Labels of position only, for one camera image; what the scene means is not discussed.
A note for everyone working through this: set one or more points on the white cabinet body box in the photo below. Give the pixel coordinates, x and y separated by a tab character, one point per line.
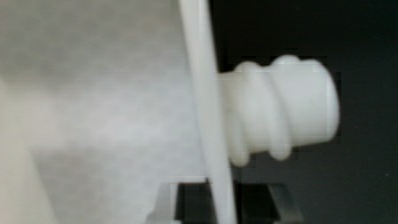
127	120

